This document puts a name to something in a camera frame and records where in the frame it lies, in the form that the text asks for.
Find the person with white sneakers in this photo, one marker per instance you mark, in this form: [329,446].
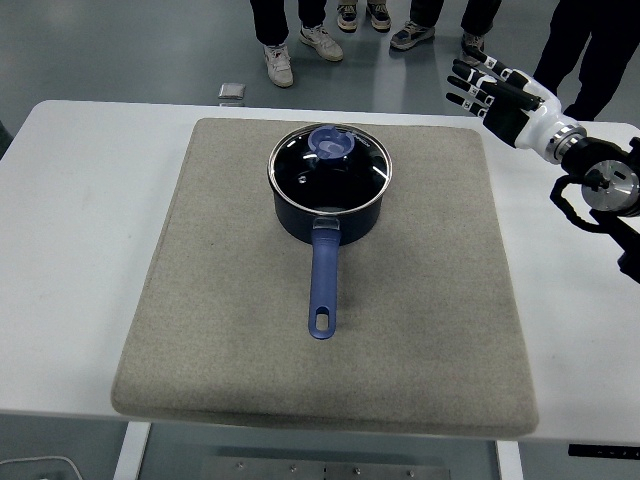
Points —
[277,65]

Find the grey metal plate with screws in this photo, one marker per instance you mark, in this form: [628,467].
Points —
[275,470]

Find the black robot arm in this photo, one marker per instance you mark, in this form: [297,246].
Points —
[610,185]

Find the person with dark brown sneakers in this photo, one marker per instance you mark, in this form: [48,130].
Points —
[347,17]

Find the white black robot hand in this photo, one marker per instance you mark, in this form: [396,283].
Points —
[537,122]

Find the person with black sneakers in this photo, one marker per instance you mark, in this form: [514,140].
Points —
[600,50]

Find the black table control panel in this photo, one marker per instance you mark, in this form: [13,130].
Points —
[605,451]

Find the beige fabric mat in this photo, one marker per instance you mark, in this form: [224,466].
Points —
[225,300]

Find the white table leg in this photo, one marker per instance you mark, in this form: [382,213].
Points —
[131,450]
[509,462]

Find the person with grey sneakers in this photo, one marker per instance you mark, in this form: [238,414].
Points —
[412,32]

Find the glass lid with blue knob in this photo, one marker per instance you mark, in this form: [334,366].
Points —
[300,165]

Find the silver floor plate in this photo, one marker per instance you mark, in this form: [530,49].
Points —
[231,91]

